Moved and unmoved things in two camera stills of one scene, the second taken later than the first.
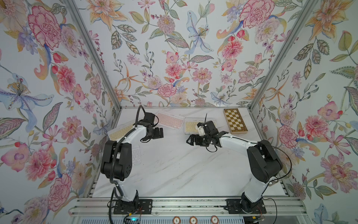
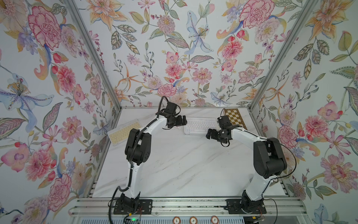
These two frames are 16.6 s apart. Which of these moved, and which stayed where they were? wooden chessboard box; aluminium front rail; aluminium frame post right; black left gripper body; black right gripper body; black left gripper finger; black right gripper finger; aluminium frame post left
Moved: black right gripper finger; black left gripper body; black right gripper body; black left gripper finger
Stayed: aluminium front rail; aluminium frame post left; aluminium frame post right; wooden chessboard box
